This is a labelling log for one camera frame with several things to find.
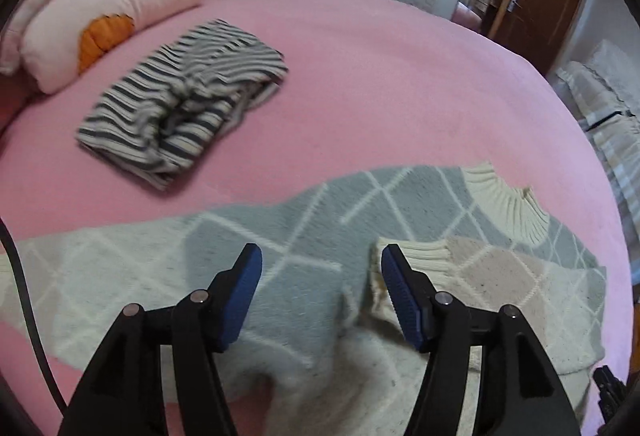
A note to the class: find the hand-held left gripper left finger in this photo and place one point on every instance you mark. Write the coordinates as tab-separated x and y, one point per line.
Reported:
243	293

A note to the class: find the navy and white striped garment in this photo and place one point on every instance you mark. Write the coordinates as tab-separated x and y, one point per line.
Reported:
190	90

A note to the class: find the grey and cream argyle sweater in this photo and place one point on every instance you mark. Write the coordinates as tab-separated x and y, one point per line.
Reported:
300	241

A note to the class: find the sofa with white lace cover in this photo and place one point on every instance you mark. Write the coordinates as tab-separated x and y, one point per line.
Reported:
607	85

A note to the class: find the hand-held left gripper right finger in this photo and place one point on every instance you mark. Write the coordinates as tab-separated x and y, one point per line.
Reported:
400	293

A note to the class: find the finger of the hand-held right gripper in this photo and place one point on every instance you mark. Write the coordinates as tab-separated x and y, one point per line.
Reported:
609	391

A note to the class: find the pink bed blanket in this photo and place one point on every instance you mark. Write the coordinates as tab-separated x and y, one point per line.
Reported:
375	90

